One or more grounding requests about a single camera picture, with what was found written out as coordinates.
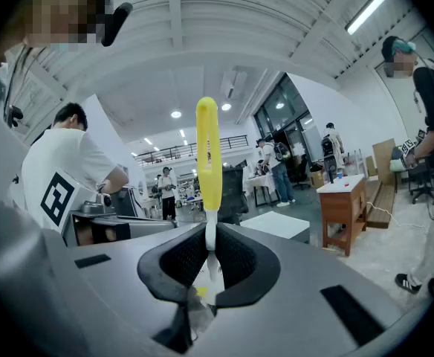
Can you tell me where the yellow stick tool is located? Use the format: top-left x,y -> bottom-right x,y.
195,97 -> 226,308

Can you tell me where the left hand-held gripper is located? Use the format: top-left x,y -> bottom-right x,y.
38,168 -> 178,248

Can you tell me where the black head camera mount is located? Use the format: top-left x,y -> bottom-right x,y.
100,1 -> 135,48

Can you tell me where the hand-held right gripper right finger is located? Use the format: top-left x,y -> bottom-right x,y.
198,222 -> 404,357

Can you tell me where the black balcony railing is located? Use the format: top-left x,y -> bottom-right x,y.
137,135 -> 248,167

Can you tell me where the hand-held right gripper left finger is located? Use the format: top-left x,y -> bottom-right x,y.
66,222 -> 208,357

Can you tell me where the wooden plank stack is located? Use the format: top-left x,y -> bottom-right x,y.
365,182 -> 396,230

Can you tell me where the cardboard box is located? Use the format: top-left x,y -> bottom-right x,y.
308,169 -> 326,189

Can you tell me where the white board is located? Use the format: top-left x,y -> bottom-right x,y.
302,126 -> 324,163

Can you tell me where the ceiling air vent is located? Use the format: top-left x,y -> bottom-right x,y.
220,71 -> 247,98

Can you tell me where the long ceiling tube light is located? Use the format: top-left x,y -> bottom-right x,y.
345,0 -> 395,36

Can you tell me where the brown wooden board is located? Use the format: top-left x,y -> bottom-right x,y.
372,138 -> 397,185

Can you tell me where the brown wooden cabinet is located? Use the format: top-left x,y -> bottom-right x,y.
319,178 -> 369,257

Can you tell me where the white cable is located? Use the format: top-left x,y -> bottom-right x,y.
367,202 -> 430,234

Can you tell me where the black office chair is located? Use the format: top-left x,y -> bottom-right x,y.
216,165 -> 250,225
408,154 -> 434,205

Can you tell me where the white table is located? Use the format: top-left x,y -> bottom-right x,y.
244,173 -> 277,208

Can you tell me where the person's head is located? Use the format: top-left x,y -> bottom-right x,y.
0,0 -> 116,70

